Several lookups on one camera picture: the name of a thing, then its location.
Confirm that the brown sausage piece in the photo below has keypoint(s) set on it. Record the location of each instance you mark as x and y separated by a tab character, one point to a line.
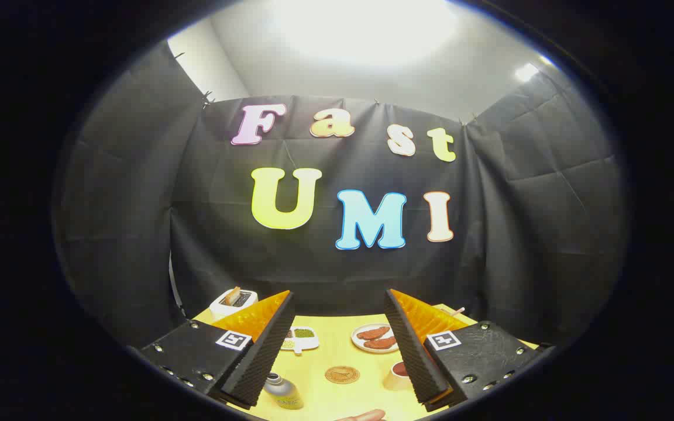
381	344
373	334

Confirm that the wooden table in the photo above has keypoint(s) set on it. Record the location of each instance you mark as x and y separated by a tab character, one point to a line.
331	351

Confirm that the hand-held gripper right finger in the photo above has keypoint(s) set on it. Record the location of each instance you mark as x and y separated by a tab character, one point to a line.
413	351

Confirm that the white round plate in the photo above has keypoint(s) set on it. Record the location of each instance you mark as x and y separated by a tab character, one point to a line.
357	344

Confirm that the silver bottle with green label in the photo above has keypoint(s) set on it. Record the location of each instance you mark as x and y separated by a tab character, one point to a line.
283	392

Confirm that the round cork coaster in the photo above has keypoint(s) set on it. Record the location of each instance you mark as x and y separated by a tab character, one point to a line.
342	375

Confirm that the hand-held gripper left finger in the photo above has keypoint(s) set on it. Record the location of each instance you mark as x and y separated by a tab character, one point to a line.
267	345

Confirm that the white toaster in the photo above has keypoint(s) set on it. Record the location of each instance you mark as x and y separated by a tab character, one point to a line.
220	309

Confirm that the ceiling light panel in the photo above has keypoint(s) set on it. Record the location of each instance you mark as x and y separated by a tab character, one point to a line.
360	23

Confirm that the white divided condiment dish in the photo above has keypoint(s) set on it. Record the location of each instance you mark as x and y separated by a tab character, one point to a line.
308	345

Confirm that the toast slice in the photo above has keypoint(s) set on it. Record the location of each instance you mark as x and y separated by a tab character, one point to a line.
233	296

